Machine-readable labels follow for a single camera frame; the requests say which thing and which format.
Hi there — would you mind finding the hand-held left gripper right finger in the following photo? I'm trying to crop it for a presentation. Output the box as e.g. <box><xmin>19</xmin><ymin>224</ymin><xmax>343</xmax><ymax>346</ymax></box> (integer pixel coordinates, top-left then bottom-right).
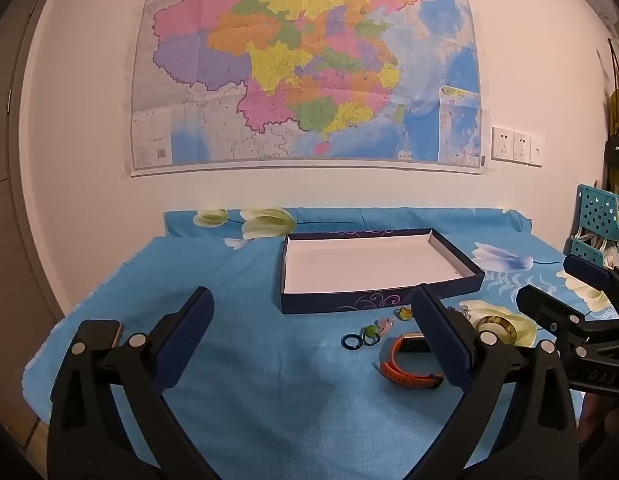
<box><xmin>411</xmin><ymin>283</ymin><xmax>580</xmax><ymax>480</ymax></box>

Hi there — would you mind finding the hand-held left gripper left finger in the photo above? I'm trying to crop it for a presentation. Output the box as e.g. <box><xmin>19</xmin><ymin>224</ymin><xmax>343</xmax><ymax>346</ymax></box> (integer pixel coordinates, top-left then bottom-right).
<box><xmin>46</xmin><ymin>286</ymin><xmax>220</xmax><ymax>480</ymax></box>

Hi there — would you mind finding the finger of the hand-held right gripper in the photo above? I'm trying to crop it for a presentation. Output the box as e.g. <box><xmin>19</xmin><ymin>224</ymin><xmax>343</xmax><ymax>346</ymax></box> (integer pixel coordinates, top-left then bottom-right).
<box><xmin>563</xmin><ymin>254</ymin><xmax>619</xmax><ymax>306</ymax></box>
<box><xmin>515</xmin><ymin>284</ymin><xmax>619</xmax><ymax>356</ymax></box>

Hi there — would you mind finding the amber green bangle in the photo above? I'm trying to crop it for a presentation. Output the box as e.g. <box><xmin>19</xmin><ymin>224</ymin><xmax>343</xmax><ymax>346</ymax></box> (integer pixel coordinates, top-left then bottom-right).
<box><xmin>473</xmin><ymin>314</ymin><xmax>519</xmax><ymax>346</ymax></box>

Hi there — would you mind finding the orange smart band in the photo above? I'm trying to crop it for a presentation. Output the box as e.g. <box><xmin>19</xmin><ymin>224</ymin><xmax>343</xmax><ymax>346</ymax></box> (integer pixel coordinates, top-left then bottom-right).
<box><xmin>372</xmin><ymin>332</ymin><xmax>445</xmax><ymax>390</ymax></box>

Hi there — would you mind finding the green pendant with pink petals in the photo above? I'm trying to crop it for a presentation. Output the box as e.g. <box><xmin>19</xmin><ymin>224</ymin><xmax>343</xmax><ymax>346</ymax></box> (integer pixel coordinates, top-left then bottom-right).
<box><xmin>359</xmin><ymin>317</ymin><xmax>395</xmax><ymax>347</ymax></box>

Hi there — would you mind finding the dark blue shallow box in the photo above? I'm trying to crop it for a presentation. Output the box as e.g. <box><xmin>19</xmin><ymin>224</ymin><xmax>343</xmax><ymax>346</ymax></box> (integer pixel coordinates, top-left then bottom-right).
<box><xmin>280</xmin><ymin>227</ymin><xmax>487</xmax><ymax>316</ymax></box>

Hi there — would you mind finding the person's right hand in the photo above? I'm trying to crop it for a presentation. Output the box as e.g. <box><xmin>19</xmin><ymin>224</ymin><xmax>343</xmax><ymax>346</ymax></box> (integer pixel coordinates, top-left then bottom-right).
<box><xmin>579</xmin><ymin>391</ymin><xmax>619</xmax><ymax>463</ymax></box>

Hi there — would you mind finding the teal plastic basket rack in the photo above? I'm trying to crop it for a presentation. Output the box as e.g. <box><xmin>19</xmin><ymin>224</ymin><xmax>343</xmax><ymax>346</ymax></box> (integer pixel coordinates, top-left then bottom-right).
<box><xmin>563</xmin><ymin>184</ymin><xmax>619</xmax><ymax>268</ymax></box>

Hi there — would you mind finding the blue floral tablecloth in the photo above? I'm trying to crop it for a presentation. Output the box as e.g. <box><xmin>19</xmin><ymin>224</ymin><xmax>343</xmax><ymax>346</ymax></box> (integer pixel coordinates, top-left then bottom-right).
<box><xmin>22</xmin><ymin>205</ymin><xmax>619</xmax><ymax>480</ymax></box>

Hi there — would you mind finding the black smartphone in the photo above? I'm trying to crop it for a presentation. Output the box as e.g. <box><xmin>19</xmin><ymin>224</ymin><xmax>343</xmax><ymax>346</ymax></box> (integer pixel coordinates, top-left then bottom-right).
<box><xmin>76</xmin><ymin>319</ymin><xmax>125</xmax><ymax>348</ymax></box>

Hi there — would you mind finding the black handbag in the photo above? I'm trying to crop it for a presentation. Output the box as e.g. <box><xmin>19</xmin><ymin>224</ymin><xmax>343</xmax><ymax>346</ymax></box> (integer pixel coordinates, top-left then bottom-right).
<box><xmin>603</xmin><ymin>132</ymin><xmax>619</xmax><ymax>171</ymax></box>

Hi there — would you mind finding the white coat rack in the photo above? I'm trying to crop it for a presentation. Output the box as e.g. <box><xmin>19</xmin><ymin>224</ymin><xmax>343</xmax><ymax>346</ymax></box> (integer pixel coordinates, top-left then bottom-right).
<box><xmin>597</xmin><ymin>35</ymin><xmax>619</xmax><ymax>91</ymax></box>

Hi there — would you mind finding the white wall socket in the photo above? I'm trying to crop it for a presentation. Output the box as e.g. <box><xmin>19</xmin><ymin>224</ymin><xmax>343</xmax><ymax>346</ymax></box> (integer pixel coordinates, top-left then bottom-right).
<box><xmin>513</xmin><ymin>131</ymin><xmax>531</xmax><ymax>165</ymax></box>
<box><xmin>491</xmin><ymin>126</ymin><xmax>514</xmax><ymax>162</ymax></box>

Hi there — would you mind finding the colourful wall map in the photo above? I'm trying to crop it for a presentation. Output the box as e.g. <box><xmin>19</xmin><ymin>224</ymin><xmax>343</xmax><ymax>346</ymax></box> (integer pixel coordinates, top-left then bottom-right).
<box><xmin>122</xmin><ymin>0</ymin><xmax>485</xmax><ymax>178</ymax></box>

